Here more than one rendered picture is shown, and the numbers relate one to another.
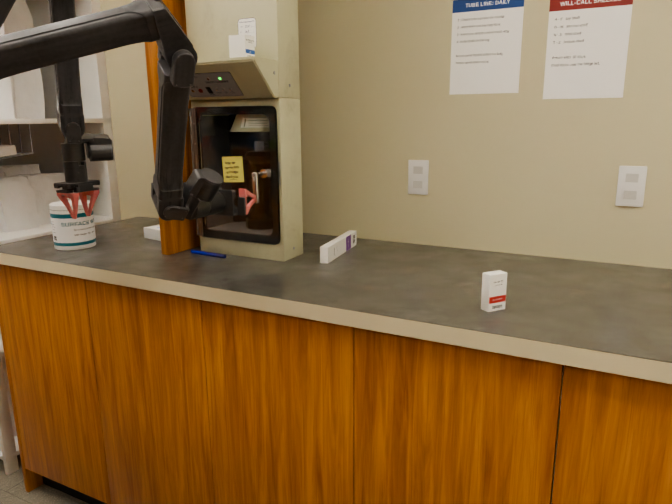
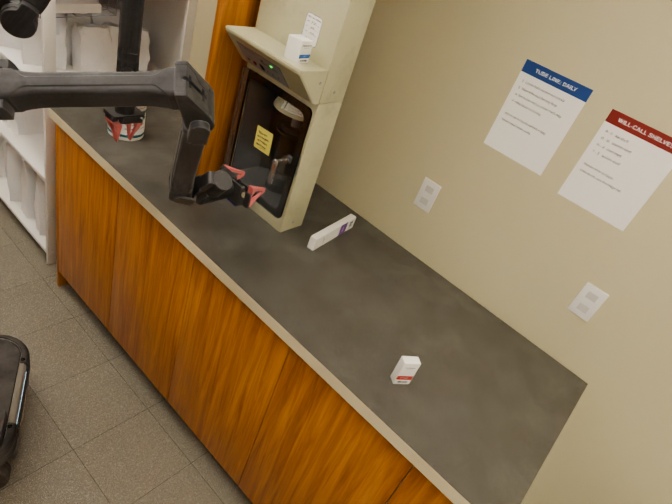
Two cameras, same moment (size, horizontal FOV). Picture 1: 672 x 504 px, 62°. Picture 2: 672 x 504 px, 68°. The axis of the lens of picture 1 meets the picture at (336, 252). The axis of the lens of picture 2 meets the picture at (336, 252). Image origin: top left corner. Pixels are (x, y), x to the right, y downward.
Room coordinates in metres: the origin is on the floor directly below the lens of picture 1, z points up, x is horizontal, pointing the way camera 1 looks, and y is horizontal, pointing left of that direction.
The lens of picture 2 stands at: (0.20, -0.08, 1.90)
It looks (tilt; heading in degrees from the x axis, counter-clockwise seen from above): 34 degrees down; 1
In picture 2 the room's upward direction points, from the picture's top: 21 degrees clockwise
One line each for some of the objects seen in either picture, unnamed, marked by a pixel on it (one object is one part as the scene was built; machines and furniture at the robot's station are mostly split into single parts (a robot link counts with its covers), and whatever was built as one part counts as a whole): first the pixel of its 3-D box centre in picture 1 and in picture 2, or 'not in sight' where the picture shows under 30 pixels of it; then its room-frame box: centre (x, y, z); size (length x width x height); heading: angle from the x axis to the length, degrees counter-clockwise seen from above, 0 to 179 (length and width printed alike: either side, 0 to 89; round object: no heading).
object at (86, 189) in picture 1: (82, 200); (126, 126); (1.55, 0.70, 1.14); 0.07 x 0.07 x 0.09; 62
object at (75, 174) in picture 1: (76, 174); (124, 105); (1.55, 0.71, 1.21); 0.10 x 0.07 x 0.07; 152
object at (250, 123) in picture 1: (235, 175); (263, 145); (1.69, 0.30, 1.19); 0.30 x 0.01 x 0.40; 62
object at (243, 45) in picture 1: (241, 47); (298, 48); (1.61, 0.25, 1.54); 0.05 x 0.05 x 0.06; 67
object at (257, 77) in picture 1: (219, 80); (272, 64); (1.64, 0.32, 1.46); 0.32 x 0.12 x 0.10; 62
